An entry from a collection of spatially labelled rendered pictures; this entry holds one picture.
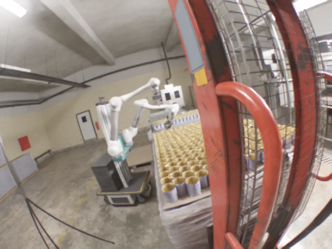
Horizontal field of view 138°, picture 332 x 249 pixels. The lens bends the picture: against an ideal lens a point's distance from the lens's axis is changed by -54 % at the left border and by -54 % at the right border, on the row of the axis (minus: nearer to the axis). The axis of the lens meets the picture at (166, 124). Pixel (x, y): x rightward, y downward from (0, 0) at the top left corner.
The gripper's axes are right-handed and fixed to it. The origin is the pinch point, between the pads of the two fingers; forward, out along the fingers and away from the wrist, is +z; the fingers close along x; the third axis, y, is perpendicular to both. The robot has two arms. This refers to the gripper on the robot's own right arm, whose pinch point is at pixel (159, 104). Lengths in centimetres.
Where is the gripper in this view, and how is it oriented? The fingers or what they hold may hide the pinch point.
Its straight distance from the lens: 191.6
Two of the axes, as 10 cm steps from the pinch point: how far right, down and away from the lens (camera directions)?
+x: -9.7, 2.5, -0.4
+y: -0.8, -1.4, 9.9
